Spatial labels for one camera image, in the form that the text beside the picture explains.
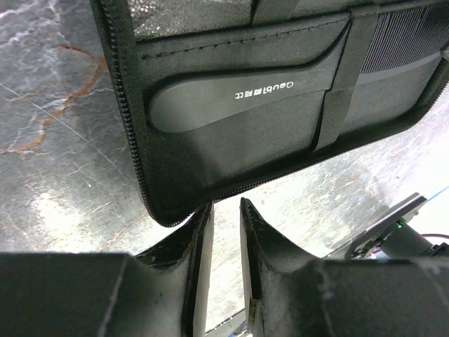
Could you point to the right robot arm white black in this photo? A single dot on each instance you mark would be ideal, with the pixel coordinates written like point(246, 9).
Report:
point(393, 236)

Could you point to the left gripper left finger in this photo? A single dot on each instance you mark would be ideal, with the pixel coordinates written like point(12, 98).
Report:
point(162, 291)

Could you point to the black zipper tool case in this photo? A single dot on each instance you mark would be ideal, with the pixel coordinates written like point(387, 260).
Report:
point(179, 173)

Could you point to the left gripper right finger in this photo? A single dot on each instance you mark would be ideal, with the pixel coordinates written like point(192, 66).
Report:
point(290, 292)

